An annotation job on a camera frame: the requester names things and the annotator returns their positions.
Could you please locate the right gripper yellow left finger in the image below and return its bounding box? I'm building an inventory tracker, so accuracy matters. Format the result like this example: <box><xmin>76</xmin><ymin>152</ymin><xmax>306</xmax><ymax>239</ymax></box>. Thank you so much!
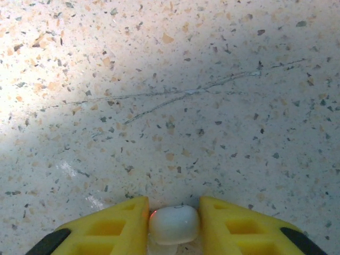
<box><xmin>25</xmin><ymin>195</ymin><xmax>150</xmax><ymax>255</ymax></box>

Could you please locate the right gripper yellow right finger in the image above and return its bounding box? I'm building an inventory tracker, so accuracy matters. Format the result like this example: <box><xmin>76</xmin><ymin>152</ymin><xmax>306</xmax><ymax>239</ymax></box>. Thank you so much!
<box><xmin>199</xmin><ymin>195</ymin><xmax>329</xmax><ymax>255</ymax></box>

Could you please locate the white wireless earbud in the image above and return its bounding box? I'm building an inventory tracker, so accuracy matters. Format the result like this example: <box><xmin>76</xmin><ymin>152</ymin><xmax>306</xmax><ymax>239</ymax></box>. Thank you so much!
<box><xmin>147</xmin><ymin>205</ymin><xmax>200</xmax><ymax>255</ymax></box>

